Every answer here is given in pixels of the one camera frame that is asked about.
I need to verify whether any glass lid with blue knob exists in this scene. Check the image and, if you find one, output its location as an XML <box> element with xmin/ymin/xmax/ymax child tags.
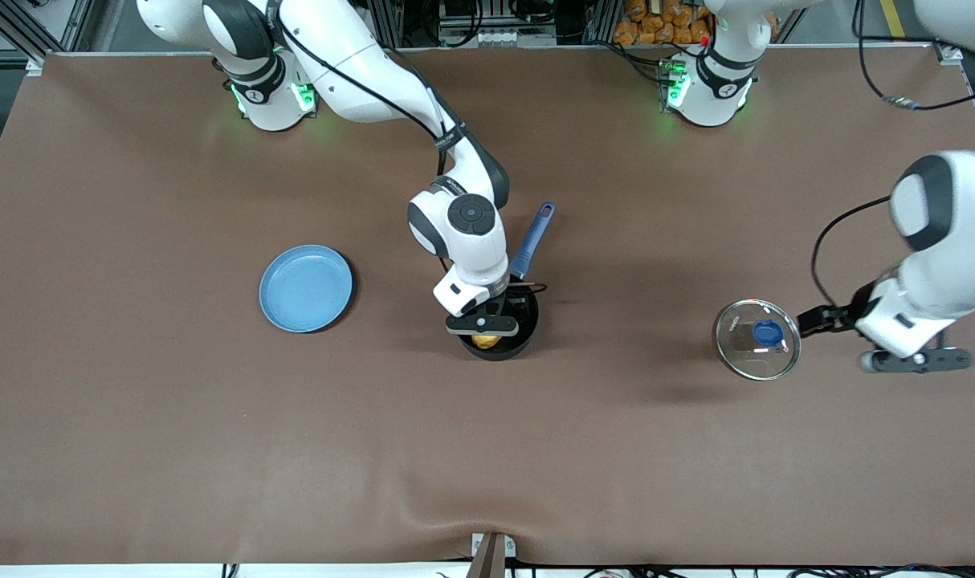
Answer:
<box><xmin>714</xmin><ymin>299</ymin><xmax>802</xmax><ymax>381</ymax></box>

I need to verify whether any blue round plate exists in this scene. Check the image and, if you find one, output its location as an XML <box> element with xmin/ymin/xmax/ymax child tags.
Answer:
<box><xmin>259</xmin><ymin>245</ymin><xmax>354</xmax><ymax>334</ymax></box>

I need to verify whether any brown table cover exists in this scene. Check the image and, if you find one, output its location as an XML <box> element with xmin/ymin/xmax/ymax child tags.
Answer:
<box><xmin>0</xmin><ymin>44</ymin><xmax>975</xmax><ymax>568</ymax></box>

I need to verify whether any green lit base connector box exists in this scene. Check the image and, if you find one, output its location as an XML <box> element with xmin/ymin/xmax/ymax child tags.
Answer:
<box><xmin>293</xmin><ymin>72</ymin><xmax>322</xmax><ymax>115</ymax></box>
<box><xmin>659</xmin><ymin>56</ymin><xmax>691</xmax><ymax>112</ymax></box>

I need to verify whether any black electronics box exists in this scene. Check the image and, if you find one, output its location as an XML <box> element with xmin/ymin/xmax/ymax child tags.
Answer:
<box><xmin>439</xmin><ymin>0</ymin><xmax>557</xmax><ymax>33</ymax></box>

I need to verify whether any pile of orange items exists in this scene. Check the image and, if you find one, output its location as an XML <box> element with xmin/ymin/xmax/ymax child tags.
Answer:
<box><xmin>614</xmin><ymin>0</ymin><xmax>713</xmax><ymax>47</ymax></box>

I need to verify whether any black pot with blue handle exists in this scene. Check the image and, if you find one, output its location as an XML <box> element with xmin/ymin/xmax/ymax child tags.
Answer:
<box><xmin>458</xmin><ymin>202</ymin><xmax>555</xmax><ymax>361</ymax></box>

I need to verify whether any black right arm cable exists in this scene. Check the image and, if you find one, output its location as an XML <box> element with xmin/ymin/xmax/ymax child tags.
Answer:
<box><xmin>267</xmin><ymin>0</ymin><xmax>549</xmax><ymax>293</ymax></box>

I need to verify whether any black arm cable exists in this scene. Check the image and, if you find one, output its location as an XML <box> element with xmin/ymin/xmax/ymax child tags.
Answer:
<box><xmin>267</xmin><ymin>0</ymin><xmax>549</xmax><ymax>293</ymax></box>
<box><xmin>811</xmin><ymin>0</ymin><xmax>975</xmax><ymax>311</ymax></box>

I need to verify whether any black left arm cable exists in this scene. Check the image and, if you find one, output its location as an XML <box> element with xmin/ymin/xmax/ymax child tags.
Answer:
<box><xmin>811</xmin><ymin>0</ymin><xmax>975</xmax><ymax>311</ymax></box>

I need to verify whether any metal table clamp bracket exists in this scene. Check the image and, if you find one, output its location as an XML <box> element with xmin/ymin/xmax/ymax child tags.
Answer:
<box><xmin>470</xmin><ymin>532</ymin><xmax>517</xmax><ymax>578</ymax></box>

